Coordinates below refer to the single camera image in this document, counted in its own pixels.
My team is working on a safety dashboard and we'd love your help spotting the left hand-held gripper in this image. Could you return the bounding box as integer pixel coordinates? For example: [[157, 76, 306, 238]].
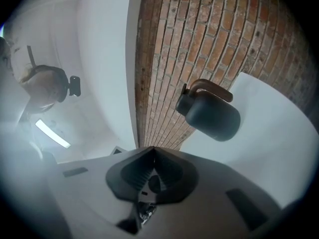
[[109, 145, 123, 156]]

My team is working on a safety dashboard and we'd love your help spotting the black head band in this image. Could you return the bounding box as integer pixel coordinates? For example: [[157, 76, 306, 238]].
[[26, 44, 69, 103]]

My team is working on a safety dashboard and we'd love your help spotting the long white ceiling light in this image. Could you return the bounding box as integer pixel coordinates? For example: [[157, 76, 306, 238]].
[[34, 118, 72, 149]]

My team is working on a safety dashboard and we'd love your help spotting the black head camera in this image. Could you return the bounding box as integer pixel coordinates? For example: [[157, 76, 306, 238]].
[[68, 75, 82, 98]]

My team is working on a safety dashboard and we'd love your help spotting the dark kettle with brown handle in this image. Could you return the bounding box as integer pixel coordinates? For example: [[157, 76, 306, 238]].
[[174, 78, 242, 142]]

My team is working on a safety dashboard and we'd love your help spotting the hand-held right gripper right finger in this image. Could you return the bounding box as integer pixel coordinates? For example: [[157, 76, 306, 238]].
[[139, 146, 284, 239]]

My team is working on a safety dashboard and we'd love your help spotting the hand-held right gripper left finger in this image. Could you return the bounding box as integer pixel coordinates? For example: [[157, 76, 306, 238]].
[[49, 146, 156, 239]]

